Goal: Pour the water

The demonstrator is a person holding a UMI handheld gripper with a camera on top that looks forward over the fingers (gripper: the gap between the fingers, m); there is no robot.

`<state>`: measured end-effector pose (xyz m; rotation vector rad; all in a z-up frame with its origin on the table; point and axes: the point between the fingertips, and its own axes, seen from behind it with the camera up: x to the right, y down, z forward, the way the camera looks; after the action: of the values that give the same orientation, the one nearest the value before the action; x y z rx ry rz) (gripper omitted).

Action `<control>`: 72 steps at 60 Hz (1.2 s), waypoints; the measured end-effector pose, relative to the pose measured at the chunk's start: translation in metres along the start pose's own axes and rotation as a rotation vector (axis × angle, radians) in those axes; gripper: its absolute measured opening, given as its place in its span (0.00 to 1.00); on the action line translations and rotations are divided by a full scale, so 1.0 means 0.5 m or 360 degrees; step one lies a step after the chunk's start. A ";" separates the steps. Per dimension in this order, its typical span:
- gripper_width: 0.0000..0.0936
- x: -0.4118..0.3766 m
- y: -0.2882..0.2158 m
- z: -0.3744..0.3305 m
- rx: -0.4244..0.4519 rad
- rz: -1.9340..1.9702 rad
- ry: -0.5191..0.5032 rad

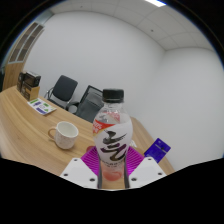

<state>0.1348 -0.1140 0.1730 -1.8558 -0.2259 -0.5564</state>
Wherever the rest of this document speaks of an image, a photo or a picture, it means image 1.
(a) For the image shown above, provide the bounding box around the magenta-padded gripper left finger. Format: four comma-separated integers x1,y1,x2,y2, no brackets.
59,145,102,190

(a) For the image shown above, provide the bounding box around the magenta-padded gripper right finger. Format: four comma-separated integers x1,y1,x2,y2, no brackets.
123,145,167,190

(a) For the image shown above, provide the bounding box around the clear pink drink bottle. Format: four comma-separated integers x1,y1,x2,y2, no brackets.
92,88,134,190

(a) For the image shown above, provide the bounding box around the purple standing sign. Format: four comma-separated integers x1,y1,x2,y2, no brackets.
143,137,172,164

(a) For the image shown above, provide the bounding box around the white speckled mug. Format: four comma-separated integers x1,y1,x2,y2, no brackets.
47,121,80,150

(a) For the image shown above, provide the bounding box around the grey mesh office chair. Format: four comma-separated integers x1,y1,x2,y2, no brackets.
66,85,105,124

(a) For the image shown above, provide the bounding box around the white green printed leaflet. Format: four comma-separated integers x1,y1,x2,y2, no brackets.
27,98,58,116

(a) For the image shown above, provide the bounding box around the black office chair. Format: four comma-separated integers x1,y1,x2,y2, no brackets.
44,74,79,109

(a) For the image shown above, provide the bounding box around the tan cardboard box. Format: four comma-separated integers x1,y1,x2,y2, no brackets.
20,83,41,102

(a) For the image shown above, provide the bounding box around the dark brown box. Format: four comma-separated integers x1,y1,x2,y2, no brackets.
16,72,26,93

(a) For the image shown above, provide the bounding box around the ceiling light panel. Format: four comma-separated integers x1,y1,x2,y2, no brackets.
144,0,167,8

